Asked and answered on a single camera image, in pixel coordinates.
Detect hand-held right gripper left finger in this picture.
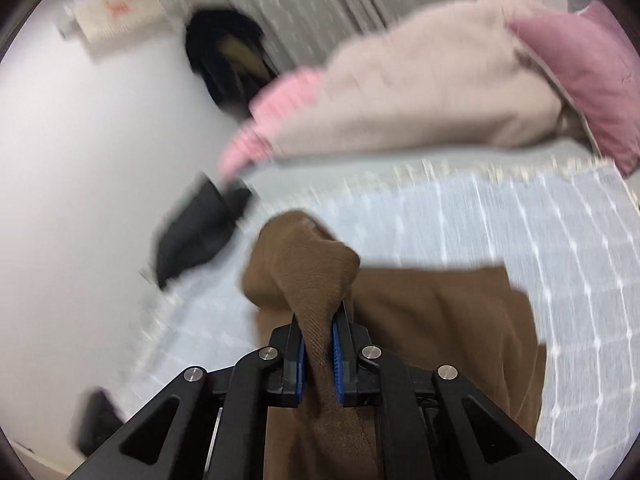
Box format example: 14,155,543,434
65,310,307,480

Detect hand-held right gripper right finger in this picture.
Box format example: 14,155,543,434
331,302,581,480

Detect brown coat with fur collar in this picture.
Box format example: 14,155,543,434
241,208,548,480

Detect dark hanging clothes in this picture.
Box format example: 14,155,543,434
185,8,281,116

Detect black folded garment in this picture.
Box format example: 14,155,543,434
152,172,253,291

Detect dark object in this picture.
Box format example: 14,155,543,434
75,389,128,458

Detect light blue checked blanket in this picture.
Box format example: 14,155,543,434
115,157,640,471

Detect pink fleece blanket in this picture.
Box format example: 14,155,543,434
218,67,326,186

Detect pale beige duvet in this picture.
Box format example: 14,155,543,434
270,0,601,161

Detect grey star-print curtain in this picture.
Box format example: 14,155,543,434
192,0,501,86

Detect pink pillow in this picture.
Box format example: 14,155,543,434
507,0,640,176

